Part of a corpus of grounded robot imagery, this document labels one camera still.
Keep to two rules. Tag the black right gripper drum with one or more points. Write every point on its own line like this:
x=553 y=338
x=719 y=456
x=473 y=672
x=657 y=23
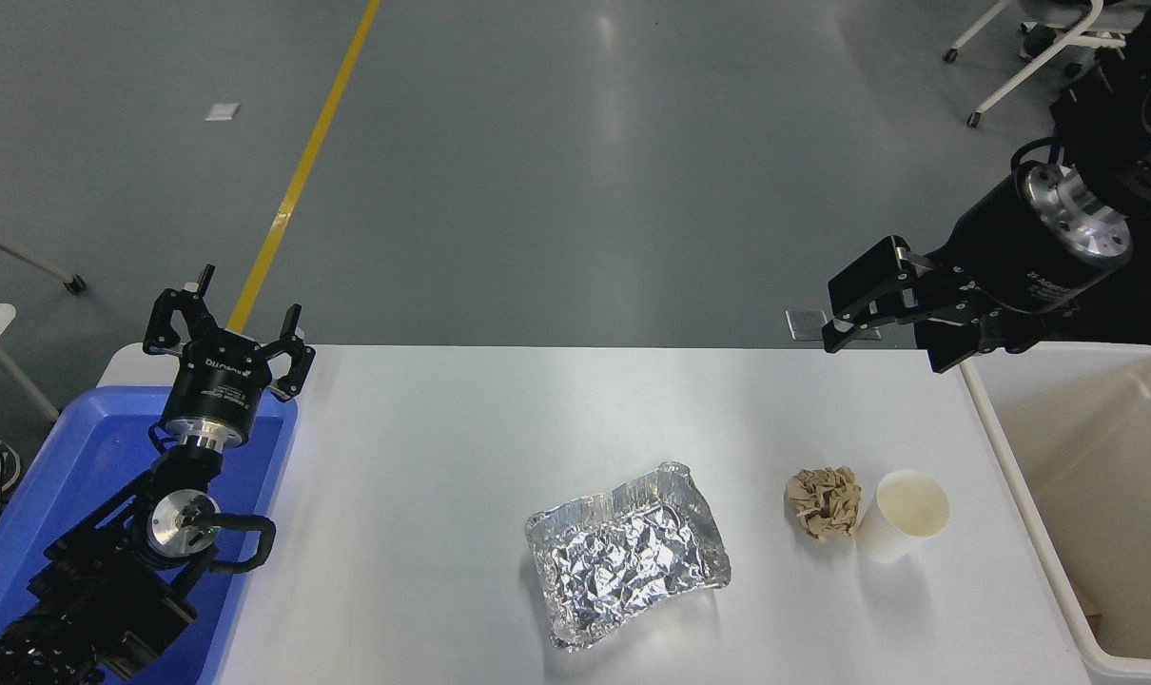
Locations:
x=999 y=247

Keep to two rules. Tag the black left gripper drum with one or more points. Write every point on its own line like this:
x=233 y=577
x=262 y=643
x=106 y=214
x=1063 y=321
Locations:
x=216 y=385

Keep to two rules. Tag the white paper cup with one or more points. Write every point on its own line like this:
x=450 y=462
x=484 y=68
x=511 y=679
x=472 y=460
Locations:
x=894 y=533

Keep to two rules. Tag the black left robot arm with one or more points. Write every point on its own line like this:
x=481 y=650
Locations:
x=81 y=580

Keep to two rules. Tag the metal floor plate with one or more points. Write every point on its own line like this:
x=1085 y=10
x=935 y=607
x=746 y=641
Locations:
x=804 y=323
x=870 y=332

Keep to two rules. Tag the blue plastic tray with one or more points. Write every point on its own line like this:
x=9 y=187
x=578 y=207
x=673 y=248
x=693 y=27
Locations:
x=71 y=447

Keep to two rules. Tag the large pale plastic bin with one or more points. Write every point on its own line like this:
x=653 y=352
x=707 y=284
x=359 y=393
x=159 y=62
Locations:
x=1089 y=457

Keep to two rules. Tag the crumpled tan paper ball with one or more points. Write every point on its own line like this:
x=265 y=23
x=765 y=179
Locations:
x=823 y=502

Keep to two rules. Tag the tan paper scrap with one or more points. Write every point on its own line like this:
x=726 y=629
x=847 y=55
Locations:
x=1087 y=604

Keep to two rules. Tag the crumpled foil tray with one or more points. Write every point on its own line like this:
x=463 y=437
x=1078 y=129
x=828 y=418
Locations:
x=623 y=561

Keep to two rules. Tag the grey frame with caster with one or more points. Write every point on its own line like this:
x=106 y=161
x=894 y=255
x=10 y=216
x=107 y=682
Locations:
x=76 y=283

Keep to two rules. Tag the white wheeled chair frame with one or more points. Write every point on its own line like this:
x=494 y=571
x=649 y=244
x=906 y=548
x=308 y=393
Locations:
x=1023 y=71

